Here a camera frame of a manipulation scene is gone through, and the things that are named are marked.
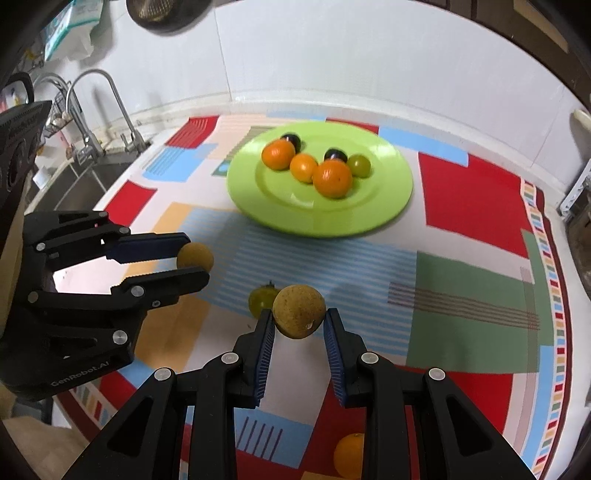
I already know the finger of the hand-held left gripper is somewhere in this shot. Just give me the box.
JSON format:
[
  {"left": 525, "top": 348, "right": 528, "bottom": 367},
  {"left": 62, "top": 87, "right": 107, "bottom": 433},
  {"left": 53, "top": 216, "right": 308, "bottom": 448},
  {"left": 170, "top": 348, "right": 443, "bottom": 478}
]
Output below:
[
  {"left": 23, "top": 211, "right": 192, "bottom": 273},
  {"left": 28, "top": 268, "right": 211, "bottom": 365}
]

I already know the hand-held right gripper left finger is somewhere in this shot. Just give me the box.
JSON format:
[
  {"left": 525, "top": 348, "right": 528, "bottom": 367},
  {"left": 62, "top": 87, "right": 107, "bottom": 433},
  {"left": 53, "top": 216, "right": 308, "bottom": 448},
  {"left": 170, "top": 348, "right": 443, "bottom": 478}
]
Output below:
[{"left": 81, "top": 308, "right": 277, "bottom": 480}]

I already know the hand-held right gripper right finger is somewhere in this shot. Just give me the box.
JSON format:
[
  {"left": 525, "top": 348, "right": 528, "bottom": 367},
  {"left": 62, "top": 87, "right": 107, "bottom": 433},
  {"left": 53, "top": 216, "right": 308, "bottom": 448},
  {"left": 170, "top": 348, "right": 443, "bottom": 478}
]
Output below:
[{"left": 323, "top": 308, "right": 539, "bottom": 480}]

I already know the green plate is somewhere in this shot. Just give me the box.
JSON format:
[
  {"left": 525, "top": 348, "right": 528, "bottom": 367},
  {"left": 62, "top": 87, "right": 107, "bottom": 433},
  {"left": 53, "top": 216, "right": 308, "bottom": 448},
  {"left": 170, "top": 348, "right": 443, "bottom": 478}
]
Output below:
[{"left": 226, "top": 121, "right": 414, "bottom": 238}]

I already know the small orange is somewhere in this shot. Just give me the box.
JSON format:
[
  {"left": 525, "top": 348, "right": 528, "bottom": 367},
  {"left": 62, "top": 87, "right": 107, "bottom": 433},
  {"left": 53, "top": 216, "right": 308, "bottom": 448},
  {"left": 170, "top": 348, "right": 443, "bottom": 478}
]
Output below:
[{"left": 289, "top": 154, "right": 319, "bottom": 183}]

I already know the large orange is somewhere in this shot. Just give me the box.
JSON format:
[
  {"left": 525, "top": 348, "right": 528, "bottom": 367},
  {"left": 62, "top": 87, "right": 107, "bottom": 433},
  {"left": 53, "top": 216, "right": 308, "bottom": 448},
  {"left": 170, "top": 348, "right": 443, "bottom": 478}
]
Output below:
[{"left": 312, "top": 160, "right": 353, "bottom": 199}]

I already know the green tomato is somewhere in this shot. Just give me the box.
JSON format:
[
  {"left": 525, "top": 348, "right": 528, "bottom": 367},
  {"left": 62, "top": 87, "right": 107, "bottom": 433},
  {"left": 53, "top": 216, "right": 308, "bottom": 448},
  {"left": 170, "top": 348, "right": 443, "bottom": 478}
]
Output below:
[
  {"left": 346, "top": 154, "right": 371, "bottom": 179},
  {"left": 248, "top": 284, "right": 280, "bottom": 319}
]

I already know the steel sink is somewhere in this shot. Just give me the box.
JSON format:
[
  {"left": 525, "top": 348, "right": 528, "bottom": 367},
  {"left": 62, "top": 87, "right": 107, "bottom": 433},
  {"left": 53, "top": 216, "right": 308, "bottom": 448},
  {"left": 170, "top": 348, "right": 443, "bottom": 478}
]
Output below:
[{"left": 25, "top": 148, "right": 139, "bottom": 217}]

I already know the large chrome faucet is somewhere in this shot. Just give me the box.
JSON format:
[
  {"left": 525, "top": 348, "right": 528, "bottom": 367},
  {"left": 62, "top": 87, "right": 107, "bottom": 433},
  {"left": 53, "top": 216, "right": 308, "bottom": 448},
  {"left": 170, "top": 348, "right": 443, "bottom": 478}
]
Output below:
[{"left": 34, "top": 75, "right": 105, "bottom": 164}]

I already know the thin gooseneck faucet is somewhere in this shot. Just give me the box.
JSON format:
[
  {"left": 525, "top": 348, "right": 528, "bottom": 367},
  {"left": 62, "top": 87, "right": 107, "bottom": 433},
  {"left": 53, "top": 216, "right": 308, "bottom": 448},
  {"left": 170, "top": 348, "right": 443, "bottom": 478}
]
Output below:
[{"left": 67, "top": 69, "right": 151, "bottom": 153}]

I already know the colourful patterned tablecloth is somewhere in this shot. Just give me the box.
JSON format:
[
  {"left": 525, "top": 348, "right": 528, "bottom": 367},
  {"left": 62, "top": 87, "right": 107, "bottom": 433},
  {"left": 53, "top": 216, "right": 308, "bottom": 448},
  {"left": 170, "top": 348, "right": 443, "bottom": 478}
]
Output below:
[{"left": 55, "top": 108, "right": 573, "bottom": 480}]

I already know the dark frying pan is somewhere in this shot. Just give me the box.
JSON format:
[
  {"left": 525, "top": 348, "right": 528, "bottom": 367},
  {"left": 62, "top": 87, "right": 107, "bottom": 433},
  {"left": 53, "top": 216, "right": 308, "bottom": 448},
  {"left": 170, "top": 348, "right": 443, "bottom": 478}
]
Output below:
[{"left": 126, "top": 0, "right": 178, "bottom": 33}]

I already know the teal and white box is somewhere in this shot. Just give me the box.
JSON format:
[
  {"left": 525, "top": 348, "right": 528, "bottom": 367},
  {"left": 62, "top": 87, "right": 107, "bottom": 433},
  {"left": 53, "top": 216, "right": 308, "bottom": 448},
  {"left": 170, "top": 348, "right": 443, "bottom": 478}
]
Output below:
[{"left": 44, "top": 0, "right": 114, "bottom": 63}]

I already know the white dish rack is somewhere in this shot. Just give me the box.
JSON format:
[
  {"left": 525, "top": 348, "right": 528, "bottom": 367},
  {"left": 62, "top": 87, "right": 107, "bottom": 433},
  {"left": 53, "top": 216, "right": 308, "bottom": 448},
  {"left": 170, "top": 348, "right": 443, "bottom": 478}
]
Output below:
[{"left": 558, "top": 159, "right": 591, "bottom": 217}]

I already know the wire sink caddy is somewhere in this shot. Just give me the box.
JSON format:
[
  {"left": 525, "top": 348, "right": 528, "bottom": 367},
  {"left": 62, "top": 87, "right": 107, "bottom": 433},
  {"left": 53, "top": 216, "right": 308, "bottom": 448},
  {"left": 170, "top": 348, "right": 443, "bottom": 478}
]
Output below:
[{"left": 44, "top": 90, "right": 75, "bottom": 137}]

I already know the dark brown window frame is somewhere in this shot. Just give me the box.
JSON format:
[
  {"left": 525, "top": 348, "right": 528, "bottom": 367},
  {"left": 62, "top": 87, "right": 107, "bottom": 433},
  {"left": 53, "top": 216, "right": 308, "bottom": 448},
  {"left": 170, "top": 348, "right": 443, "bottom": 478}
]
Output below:
[{"left": 475, "top": 0, "right": 555, "bottom": 28}]

